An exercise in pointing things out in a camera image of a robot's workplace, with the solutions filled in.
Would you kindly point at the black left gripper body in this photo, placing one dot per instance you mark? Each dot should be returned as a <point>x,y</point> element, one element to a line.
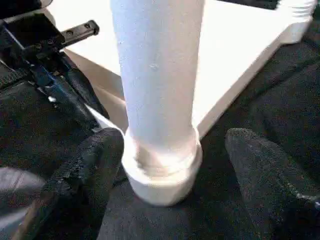
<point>32,35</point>

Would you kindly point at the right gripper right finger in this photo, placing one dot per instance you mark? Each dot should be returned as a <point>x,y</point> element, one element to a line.
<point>275,195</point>

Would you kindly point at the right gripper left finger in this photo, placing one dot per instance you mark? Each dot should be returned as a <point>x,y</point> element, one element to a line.
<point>75,195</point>

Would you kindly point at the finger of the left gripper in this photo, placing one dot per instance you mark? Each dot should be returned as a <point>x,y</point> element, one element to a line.
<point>67,100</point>
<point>85,92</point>

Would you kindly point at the white plastic table top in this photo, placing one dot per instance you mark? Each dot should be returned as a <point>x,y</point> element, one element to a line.
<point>225,50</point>

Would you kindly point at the black mat cover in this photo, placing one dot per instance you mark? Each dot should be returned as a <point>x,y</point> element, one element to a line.
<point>275,100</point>

